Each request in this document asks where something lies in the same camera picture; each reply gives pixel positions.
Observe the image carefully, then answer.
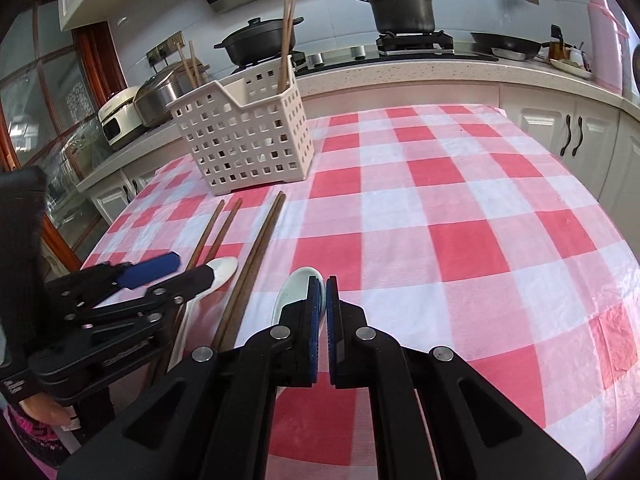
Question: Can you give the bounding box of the gold wall socket panel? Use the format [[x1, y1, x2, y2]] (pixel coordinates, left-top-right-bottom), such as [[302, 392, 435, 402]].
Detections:
[[146, 31, 186, 67]]

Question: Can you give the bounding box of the black casserole pot with lid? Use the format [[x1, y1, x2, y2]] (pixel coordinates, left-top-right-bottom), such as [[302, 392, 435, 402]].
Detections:
[[214, 16, 305, 67]]

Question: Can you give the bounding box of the person's left hand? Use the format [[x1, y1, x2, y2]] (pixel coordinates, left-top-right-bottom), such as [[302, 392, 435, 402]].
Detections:
[[22, 394, 76, 426]]

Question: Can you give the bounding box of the white spoon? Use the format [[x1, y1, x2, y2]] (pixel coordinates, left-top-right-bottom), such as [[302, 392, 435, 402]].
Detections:
[[167, 256, 239, 376], [270, 266, 326, 328]]

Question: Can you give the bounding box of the speckled stone countertop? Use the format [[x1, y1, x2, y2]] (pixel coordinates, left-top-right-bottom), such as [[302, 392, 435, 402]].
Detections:
[[75, 57, 640, 191]]

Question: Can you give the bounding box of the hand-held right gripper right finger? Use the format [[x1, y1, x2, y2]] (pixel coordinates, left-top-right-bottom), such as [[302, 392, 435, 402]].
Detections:
[[325, 276, 586, 480]]

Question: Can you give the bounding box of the black glass gas hob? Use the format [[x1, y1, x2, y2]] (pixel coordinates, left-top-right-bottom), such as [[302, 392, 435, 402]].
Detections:
[[235, 30, 501, 73]]

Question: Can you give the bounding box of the tall black stockpot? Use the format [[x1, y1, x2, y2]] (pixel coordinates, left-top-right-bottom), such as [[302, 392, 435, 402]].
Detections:
[[351, 0, 446, 35]]

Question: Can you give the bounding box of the red white checkered tablecloth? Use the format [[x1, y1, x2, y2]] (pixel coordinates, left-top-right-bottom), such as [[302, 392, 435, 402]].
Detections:
[[80, 104, 640, 480]]

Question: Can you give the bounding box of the white perforated plastic basket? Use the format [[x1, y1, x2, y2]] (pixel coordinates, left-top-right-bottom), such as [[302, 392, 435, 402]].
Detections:
[[165, 67, 315, 197]]

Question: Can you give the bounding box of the white rice cooker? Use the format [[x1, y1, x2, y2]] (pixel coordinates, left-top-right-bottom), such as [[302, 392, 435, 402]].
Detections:
[[96, 86, 148, 151]]

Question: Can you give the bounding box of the pink patterned clothing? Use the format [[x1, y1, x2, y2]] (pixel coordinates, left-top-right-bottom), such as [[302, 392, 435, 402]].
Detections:
[[5, 400, 81, 466]]

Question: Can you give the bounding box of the plate with food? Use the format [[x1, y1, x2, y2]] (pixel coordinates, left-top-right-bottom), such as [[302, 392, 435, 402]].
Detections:
[[550, 57, 593, 79]]

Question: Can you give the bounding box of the pink thermos flask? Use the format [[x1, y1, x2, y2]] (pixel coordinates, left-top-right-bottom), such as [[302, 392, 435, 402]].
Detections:
[[586, 0, 630, 96]]

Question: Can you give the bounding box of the red wooden glass door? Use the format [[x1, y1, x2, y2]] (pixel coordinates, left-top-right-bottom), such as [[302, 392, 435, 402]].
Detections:
[[0, 0, 128, 271]]

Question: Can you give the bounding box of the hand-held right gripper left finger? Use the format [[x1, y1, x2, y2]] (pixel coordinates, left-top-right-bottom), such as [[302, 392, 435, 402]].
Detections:
[[57, 276, 323, 480]]

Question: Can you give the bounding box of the black wok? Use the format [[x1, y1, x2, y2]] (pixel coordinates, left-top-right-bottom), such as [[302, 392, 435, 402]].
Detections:
[[470, 31, 543, 61]]

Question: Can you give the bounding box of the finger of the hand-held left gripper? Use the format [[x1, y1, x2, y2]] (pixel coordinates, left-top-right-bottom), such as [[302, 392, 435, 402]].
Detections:
[[65, 264, 217, 348], [42, 252, 182, 321]]

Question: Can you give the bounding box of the silver rice cooker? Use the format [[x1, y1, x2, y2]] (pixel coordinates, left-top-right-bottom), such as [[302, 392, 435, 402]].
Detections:
[[134, 60, 211, 128]]

